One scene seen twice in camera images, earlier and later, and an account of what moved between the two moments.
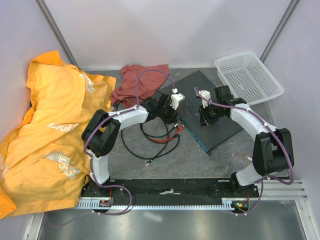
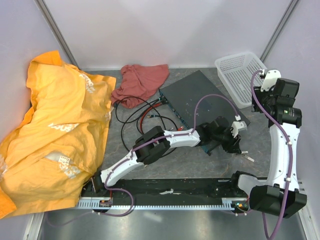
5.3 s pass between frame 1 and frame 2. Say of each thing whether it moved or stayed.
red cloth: stayed
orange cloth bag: stayed
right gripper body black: moved
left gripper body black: moved
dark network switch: stayed
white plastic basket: stayed
